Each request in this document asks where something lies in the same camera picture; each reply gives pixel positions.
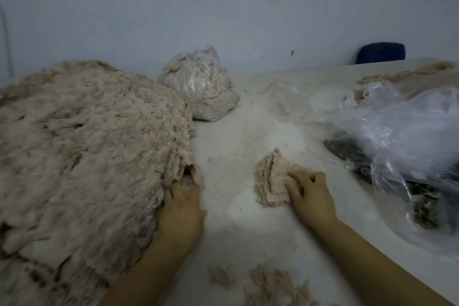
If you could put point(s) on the large clear plastic bag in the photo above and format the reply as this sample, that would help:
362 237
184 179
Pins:
409 137

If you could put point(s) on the person's left forearm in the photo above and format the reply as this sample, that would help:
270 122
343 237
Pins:
147 277

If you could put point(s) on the blue chair back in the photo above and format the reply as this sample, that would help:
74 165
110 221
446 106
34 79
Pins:
381 52

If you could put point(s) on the beige frayed thread scraps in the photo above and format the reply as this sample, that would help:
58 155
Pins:
276 289

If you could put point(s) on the stack of sorted beige pieces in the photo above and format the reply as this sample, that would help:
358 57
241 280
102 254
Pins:
271 177

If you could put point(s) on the clear bag of beige scraps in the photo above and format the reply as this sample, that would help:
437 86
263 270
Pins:
201 83

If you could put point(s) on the beige fur pile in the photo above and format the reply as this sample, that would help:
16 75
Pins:
405 73

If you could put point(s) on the person's left hand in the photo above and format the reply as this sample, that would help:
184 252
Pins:
181 216

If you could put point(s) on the person's right forearm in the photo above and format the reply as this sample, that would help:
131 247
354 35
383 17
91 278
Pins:
380 266

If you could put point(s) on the person's right hand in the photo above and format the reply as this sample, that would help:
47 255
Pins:
312 198

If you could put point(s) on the large pile beige fabric scraps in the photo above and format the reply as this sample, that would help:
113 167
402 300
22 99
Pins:
79 166

